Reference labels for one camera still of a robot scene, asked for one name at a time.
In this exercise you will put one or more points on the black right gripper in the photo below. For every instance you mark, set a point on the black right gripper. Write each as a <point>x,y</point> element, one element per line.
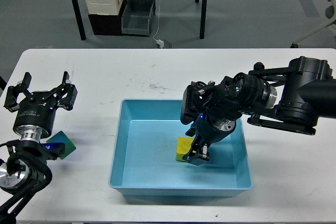
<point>206,132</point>

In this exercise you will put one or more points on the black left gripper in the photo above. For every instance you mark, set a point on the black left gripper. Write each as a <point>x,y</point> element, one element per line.
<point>41,111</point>

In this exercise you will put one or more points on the yellow block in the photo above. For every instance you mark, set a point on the yellow block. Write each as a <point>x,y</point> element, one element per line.
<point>183,146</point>

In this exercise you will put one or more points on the green block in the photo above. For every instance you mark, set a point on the green block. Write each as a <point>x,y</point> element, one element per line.
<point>61,137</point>

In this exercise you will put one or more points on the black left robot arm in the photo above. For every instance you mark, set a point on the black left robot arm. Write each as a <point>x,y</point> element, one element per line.
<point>26,172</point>

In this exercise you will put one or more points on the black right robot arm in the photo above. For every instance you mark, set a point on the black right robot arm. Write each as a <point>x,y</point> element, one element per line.
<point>289,99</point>

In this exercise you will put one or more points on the black box under crate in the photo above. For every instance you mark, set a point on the black box under crate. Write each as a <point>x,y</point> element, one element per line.
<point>107,25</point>

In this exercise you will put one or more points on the blue plastic tray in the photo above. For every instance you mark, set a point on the blue plastic tray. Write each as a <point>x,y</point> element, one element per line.
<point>144,161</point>

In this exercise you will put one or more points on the grey plastic bin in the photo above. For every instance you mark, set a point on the grey plastic bin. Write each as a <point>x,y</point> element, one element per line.
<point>137,17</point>

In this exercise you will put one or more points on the black table leg left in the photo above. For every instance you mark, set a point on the black table leg left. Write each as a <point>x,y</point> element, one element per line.
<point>79,19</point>

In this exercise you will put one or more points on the black table leg right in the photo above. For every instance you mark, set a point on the black table leg right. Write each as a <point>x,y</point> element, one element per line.
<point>203,19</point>

